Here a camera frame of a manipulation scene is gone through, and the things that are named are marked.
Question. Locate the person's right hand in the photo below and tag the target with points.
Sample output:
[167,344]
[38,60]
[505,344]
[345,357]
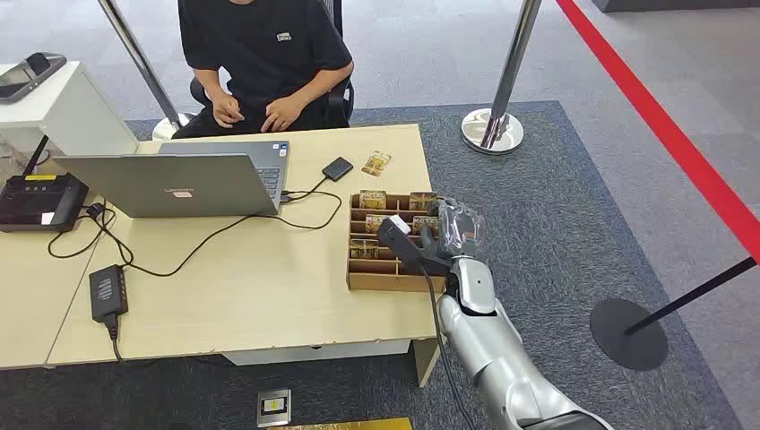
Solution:
[227,111]

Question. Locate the person's left hand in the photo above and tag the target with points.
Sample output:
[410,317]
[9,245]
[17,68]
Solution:
[280,114]

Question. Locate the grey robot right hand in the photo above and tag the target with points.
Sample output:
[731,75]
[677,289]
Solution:
[460,234]

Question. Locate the gold printed card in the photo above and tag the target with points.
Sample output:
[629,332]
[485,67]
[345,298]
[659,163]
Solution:
[363,248]
[373,223]
[372,199]
[423,200]
[425,224]
[376,163]

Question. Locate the person's left forearm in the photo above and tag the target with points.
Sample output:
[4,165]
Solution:
[323,83]

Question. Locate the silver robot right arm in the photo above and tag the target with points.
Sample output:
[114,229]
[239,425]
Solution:
[493,350]

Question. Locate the person's right forearm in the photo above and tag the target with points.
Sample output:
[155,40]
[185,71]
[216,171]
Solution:
[208,83]

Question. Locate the person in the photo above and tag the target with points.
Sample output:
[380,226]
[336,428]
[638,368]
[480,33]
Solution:
[267,59]

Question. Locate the cardboard card organizer box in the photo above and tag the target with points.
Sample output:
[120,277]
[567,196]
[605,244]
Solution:
[380,279]

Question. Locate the small black external drive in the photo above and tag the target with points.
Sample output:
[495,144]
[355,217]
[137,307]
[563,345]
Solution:
[337,168]

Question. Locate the silver laptop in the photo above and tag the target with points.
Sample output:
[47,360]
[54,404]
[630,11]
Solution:
[178,184]

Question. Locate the dark grey carpet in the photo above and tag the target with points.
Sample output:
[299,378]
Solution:
[564,208]

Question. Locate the white cabinet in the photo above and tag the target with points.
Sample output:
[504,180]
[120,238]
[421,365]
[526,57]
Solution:
[59,113]

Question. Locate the grey handheld device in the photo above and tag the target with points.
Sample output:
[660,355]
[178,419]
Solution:
[24,77]

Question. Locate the black router with antenna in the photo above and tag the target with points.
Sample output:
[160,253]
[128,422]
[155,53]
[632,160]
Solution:
[35,202]

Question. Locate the black power adapter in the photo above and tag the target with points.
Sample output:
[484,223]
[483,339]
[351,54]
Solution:
[108,292]

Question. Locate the red barrier belt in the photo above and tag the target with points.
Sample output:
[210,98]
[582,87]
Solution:
[653,118]

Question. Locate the small silver box yellow label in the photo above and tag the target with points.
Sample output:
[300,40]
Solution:
[273,407]

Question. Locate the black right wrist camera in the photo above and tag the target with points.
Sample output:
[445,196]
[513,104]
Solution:
[404,243]

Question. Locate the chrome stanchion post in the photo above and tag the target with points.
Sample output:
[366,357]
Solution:
[510,65]
[139,59]

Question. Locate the black stanchion post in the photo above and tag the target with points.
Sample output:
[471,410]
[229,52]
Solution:
[629,335]

